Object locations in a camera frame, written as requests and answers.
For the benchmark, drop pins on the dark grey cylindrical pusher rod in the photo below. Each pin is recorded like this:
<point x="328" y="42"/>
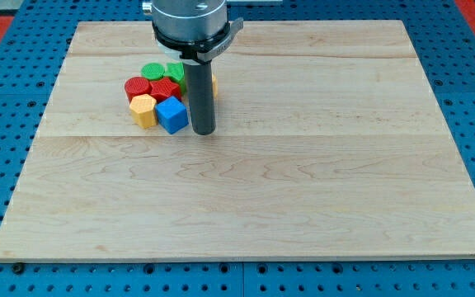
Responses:
<point x="200" y="97"/>

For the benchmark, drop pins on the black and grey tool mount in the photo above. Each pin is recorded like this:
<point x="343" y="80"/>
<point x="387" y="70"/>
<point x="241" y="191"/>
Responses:
<point x="200" y="51"/>

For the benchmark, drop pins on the yellow block behind rod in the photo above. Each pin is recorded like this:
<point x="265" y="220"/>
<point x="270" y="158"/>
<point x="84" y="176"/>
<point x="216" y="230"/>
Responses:
<point x="214" y="85"/>

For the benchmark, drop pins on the green star block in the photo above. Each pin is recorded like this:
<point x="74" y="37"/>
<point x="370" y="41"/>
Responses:
<point x="175" y="72"/>

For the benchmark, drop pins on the red star block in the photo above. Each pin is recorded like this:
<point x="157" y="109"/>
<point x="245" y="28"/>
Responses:
<point x="164" y="88"/>

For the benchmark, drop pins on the blue cube block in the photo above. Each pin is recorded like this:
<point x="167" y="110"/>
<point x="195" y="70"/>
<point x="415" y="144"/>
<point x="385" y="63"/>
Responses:
<point x="172" y="115"/>

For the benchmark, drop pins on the green round block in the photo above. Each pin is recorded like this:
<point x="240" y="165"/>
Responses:
<point x="152" y="71"/>

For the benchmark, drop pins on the yellow hexagon block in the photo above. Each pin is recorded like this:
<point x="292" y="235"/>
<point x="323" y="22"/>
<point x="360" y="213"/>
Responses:
<point x="142" y="108"/>

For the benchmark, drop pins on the red round block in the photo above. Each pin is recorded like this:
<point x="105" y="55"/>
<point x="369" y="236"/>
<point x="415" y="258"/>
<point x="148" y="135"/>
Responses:
<point x="136" y="86"/>

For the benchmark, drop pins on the light wooden board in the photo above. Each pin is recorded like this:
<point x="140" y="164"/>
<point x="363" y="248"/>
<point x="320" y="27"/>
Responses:
<point x="330" y="146"/>

